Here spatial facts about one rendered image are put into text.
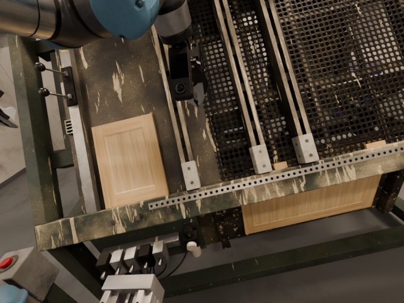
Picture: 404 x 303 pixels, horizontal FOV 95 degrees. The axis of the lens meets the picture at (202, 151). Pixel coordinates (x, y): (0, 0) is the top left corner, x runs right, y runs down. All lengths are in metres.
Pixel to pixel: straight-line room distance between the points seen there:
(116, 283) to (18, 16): 0.56
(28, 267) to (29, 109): 0.71
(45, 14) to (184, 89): 0.23
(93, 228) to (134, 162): 0.35
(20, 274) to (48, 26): 0.85
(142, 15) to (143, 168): 0.74
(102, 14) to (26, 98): 1.01
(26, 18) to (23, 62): 1.04
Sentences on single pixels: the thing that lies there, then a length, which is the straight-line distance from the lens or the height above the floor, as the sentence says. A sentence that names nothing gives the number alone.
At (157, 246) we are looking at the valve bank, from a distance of 0.92.
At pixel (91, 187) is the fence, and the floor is 1.00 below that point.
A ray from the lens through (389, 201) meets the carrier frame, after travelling 1.78.
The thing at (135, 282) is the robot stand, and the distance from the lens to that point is 0.59.
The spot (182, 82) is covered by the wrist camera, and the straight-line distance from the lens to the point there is 0.42.
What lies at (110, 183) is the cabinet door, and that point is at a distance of 1.01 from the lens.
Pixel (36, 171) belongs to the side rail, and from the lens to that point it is 1.19.
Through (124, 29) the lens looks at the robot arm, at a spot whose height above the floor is 1.50.
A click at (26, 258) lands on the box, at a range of 1.03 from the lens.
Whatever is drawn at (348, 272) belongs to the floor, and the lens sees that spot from 1.74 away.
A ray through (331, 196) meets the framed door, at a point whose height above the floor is 0.44.
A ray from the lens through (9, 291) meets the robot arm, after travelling 0.35.
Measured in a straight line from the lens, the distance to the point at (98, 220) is 1.03.
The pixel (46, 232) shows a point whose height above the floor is 0.87.
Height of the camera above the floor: 1.46
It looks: 29 degrees down
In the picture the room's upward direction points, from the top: 14 degrees counter-clockwise
